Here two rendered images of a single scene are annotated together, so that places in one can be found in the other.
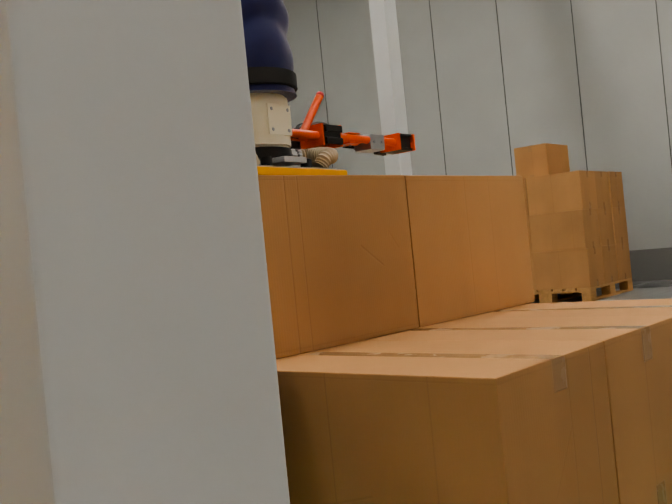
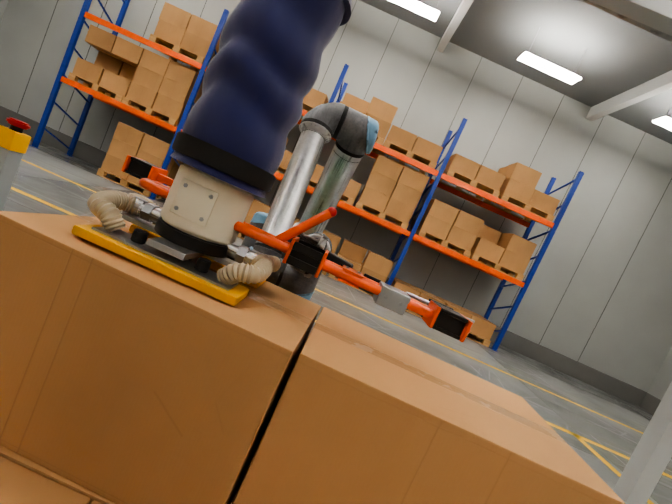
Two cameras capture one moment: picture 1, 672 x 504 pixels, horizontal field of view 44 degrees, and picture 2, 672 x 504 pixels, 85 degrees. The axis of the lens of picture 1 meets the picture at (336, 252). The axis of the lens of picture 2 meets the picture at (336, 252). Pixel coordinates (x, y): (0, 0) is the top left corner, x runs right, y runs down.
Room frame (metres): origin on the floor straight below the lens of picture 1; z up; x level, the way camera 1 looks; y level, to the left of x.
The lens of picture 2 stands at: (1.73, -0.66, 1.18)
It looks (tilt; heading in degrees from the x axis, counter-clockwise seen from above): 4 degrees down; 49
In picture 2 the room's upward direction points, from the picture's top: 24 degrees clockwise
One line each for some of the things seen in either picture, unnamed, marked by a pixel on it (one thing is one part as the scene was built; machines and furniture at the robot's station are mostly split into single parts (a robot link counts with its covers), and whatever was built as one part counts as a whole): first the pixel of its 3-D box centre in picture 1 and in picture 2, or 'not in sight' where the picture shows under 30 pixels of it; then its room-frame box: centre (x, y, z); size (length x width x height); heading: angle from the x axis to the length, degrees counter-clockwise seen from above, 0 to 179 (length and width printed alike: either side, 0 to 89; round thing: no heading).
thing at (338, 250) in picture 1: (275, 265); (160, 345); (2.05, 0.15, 0.74); 0.60 x 0.40 x 0.40; 136
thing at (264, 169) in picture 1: (287, 168); (169, 256); (1.98, 0.10, 0.97); 0.34 x 0.10 x 0.05; 140
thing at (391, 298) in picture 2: (369, 143); (391, 297); (2.40, -0.13, 1.07); 0.07 x 0.07 x 0.04; 50
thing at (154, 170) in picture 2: not in sight; (145, 170); (1.97, 0.56, 1.08); 0.09 x 0.08 x 0.05; 50
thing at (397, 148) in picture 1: (397, 143); (446, 320); (2.50, -0.22, 1.07); 0.08 x 0.07 x 0.05; 140
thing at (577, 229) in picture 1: (561, 219); not in sight; (9.14, -2.53, 0.87); 1.20 x 1.01 x 1.74; 141
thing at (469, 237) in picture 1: (420, 249); (399, 457); (2.50, -0.26, 0.74); 0.60 x 0.40 x 0.40; 137
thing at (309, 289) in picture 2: not in sight; (299, 279); (2.43, 0.25, 0.96); 0.12 x 0.09 x 0.12; 150
